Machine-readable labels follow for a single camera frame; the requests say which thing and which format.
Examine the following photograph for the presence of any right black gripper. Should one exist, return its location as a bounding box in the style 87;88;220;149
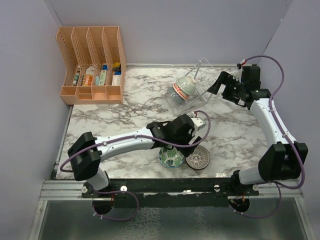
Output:
208;71;247;104

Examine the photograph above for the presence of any brown line pattern bowl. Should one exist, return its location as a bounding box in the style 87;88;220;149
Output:
185;145;211;170

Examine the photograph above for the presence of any green line pattern bowl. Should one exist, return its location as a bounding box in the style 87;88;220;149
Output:
176;76;196;96

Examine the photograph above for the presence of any orange floral bowl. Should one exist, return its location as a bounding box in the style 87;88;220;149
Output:
172;83;189;101

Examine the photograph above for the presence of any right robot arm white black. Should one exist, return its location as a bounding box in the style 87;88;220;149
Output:
207;66;308;196

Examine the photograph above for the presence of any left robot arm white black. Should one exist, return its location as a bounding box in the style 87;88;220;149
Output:
67;114;206;198

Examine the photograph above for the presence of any green leaf bowl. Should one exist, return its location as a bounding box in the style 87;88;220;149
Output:
158;147;186;168

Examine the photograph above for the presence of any yellow black object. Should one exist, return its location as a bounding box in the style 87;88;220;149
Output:
112;62;121;72

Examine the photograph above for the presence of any green white box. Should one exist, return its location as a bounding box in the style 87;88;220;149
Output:
95;70;108;86

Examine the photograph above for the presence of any orange white carton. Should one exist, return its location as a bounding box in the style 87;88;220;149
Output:
82;65;95;87

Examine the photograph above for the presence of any orange plastic file organizer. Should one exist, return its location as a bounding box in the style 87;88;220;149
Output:
56;26;127;105

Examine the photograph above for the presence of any small bottle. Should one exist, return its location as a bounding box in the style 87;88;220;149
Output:
72;70;80;86

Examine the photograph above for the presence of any white wire dish rack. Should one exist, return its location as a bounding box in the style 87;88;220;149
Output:
164;58;223;116

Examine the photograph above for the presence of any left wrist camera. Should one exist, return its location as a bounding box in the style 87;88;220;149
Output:
191;117;206;132

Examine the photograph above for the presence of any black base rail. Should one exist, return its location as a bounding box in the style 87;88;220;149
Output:
81;174;261;208

